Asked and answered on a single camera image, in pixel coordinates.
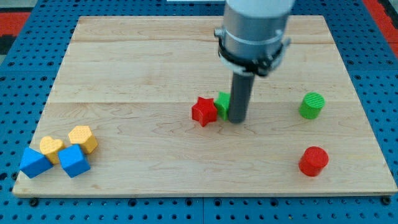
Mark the green star block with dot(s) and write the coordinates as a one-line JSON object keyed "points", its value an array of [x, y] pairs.
{"points": [[222, 105]]}

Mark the yellow heart block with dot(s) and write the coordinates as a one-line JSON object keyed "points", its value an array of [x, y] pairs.
{"points": [[50, 147]]}

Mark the red star block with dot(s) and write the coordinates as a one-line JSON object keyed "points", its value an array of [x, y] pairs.
{"points": [[204, 111]]}

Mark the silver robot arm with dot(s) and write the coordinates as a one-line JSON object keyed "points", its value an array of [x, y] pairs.
{"points": [[251, 38]]}

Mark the green cylinder block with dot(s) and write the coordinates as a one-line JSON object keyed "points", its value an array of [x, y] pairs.
{"points": [[311, 105]]}

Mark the yellow hexagon block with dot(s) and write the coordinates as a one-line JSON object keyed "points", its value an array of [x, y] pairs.
{"points": [[84, 137]]}

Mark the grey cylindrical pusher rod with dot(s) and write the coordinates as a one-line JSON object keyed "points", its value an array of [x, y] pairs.
{"points": [[241, 88]]}

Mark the blue cube block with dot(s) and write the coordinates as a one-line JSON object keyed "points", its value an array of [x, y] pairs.
{"points": [[73, 161]]}

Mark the blue triangle block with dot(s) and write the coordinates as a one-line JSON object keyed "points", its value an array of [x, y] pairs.
{"points": [[33, 163]]}

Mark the red cylinder block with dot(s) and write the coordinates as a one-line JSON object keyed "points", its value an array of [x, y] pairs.
{"points": [[313, 161]]}

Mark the wooden board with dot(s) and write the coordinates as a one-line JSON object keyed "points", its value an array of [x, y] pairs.
{"points": [[134, 79]]}

